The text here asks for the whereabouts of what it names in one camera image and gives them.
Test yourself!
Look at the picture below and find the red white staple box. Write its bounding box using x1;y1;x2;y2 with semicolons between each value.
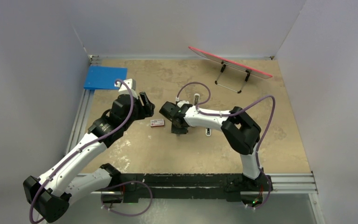
150;119;165;127

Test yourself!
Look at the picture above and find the small white stapler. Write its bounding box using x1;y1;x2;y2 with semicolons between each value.
205;128;212;137

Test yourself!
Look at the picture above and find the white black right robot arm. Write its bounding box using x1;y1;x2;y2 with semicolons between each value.
159;101;262;190

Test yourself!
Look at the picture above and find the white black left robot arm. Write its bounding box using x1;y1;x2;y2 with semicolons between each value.
23;91;155;224

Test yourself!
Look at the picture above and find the blue plastic board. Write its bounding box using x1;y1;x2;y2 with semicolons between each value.
83;65;128;90

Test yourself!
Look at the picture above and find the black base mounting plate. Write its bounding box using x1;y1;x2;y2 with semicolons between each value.
98;173;273;206

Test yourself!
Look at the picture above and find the red tablet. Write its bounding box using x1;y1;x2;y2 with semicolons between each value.
188;46;273;79

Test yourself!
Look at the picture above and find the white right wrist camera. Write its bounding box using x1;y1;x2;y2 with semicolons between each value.
175;97;190;108

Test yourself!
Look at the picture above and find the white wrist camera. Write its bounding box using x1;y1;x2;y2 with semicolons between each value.
115;78;137;97
175;97;190;108

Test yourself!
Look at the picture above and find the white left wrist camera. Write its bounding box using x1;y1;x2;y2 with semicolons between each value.
115;78;137;97

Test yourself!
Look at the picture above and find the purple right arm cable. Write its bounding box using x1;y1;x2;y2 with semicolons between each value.
176;81;276;211

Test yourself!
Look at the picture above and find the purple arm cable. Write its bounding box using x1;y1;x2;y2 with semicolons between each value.
28;79;153;224
176;81;276;211

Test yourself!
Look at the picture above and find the aluminium left rail frame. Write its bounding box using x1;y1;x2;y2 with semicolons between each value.
62;55;103;166

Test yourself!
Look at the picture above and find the aluminium rail frame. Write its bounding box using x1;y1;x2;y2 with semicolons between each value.
35;172;326;224
62;55;103;166

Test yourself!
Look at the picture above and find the black wire tablet stand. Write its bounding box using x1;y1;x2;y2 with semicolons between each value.
214;61;252;94

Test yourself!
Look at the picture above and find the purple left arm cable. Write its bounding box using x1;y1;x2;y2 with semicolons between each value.
28;79;153;224

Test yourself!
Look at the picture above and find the aluminium front rail frame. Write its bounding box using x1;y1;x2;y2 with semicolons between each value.
35;172;326;224

